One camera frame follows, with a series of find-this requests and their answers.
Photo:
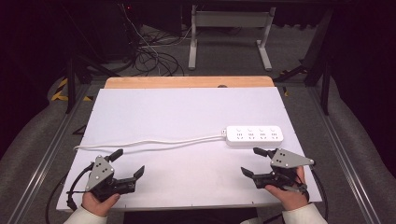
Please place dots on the black equipment case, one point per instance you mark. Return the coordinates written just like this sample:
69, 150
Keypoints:
109, 31

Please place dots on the aluminium rail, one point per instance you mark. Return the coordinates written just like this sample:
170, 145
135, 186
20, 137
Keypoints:
46, 155
342, 155

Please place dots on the white metal desk frame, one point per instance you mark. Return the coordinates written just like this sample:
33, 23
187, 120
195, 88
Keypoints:
230, 19

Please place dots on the white table board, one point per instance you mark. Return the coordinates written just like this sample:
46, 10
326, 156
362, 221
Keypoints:
186, 109

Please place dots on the person's left white sleeve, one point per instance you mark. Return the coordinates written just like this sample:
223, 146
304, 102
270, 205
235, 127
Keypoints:
85, 217

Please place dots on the black metal stand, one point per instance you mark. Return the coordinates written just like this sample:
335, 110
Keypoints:
325, 87
71, 87

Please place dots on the white power strip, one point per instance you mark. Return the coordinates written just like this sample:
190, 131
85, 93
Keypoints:
255, 140

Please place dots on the person's white sleeve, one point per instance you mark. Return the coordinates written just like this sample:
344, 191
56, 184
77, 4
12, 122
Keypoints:
303, 216
85, 217

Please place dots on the yellow black hazard tape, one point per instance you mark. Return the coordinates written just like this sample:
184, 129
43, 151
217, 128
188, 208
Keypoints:
59, 93

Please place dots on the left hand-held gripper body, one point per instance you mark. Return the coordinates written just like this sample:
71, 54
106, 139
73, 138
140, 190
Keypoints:
100, 172

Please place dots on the person's right hand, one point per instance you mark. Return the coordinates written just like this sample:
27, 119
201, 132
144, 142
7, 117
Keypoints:
292, 199

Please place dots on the person's right white sleeve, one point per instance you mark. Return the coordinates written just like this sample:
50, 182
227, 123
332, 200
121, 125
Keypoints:
303, 216

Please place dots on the person's left hand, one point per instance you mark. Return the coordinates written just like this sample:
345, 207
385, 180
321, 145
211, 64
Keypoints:
96, 206

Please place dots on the wooden table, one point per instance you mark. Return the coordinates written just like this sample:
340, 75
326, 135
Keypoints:
186, 82

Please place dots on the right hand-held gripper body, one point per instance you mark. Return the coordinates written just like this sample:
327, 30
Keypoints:
288, 159

